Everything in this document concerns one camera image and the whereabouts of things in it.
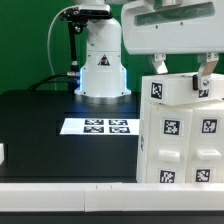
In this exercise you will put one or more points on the long white cabinet side piece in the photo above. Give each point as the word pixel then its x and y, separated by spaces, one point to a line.
pixel 177 89

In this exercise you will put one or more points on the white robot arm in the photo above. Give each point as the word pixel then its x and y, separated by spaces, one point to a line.
pixel 102 77

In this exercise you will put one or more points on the white cabinet body box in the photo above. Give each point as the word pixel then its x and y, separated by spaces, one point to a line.
pixel 181 144

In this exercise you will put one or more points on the white left fence bar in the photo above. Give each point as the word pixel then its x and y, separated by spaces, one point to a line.
pixel 1 153

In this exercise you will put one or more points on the white front fence bar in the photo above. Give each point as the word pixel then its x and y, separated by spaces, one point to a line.
pixel 99 197

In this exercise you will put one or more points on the white fence bar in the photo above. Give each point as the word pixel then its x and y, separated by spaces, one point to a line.
pixel 99 197
pixel 1 153

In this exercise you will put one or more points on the black camera stand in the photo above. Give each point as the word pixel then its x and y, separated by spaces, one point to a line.
pixel 77 20

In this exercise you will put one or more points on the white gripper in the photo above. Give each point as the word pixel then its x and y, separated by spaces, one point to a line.
pixel 182 27

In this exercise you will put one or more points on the white marker sheet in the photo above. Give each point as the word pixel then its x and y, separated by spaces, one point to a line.
pixel 99 126

